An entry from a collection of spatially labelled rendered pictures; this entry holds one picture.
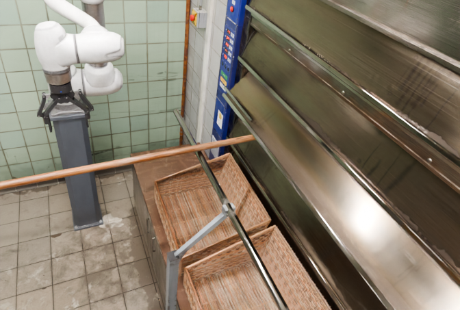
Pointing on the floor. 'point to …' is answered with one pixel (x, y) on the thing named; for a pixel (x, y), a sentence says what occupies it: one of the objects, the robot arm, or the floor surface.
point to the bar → (173, 257)
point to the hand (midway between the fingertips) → (69, 125)
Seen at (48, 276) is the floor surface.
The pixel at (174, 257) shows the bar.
